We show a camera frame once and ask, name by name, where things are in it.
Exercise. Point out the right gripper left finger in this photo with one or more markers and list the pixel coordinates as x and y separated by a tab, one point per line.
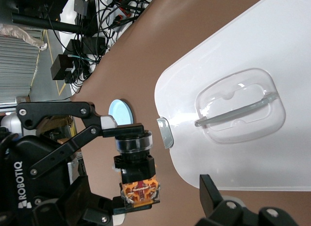
81	187

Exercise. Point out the black power adapter brick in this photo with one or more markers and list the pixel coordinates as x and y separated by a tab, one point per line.
92	43
62	68

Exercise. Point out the grey corrugated panel stack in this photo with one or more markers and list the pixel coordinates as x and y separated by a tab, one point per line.
17	70

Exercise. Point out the black round pole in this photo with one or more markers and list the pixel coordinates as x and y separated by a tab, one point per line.
43	23

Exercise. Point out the white lidded storage box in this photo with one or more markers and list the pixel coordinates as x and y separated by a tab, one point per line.
218	65

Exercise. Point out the crumpled plastic wrap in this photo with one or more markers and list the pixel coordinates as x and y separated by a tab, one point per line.
22	34

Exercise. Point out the light blue round plate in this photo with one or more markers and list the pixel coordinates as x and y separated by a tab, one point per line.
121	111

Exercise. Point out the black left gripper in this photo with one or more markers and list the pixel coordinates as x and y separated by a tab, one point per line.
14	162

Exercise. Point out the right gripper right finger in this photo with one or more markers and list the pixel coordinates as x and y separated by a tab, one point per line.
211	196

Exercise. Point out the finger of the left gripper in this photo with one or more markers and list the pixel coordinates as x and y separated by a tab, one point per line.
107	211

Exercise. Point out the orange and black push-button switch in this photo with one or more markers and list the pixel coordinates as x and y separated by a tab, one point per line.
136	167

